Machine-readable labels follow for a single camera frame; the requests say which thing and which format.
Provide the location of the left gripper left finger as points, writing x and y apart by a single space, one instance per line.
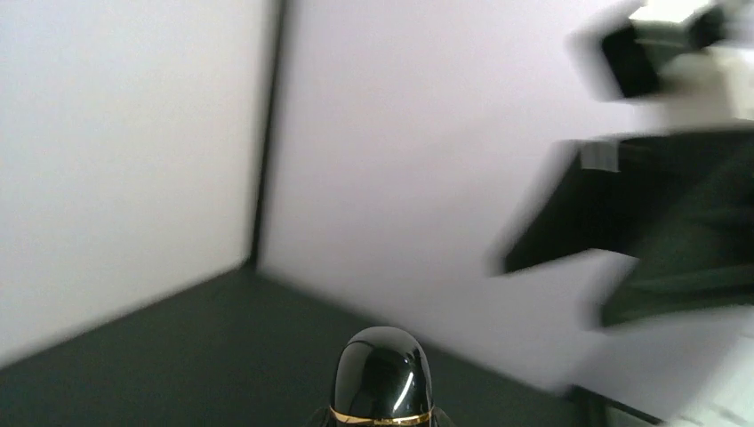
320 418

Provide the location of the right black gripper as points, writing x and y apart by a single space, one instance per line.
698 256

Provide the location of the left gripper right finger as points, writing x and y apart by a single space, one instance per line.
440 418

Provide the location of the black earbuds charging case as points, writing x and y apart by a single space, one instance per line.
382 378

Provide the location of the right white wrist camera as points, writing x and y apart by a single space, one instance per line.
684 66

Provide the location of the black enclosure frame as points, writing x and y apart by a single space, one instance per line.
265 143

